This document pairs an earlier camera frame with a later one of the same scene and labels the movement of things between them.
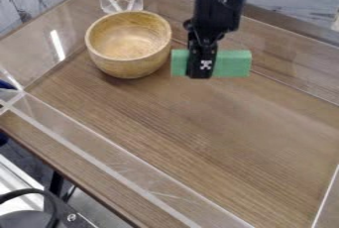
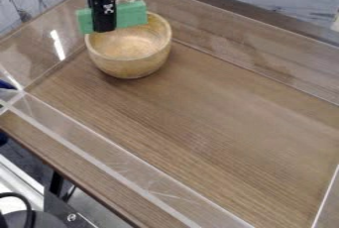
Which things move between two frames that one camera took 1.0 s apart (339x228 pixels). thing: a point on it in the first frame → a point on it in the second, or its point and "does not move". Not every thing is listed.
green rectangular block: (234, 63) → (131, 14)
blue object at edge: (6, 84) does not move
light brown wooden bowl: (129, 44) does not move
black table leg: (57, 184) does not move
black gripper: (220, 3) → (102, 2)
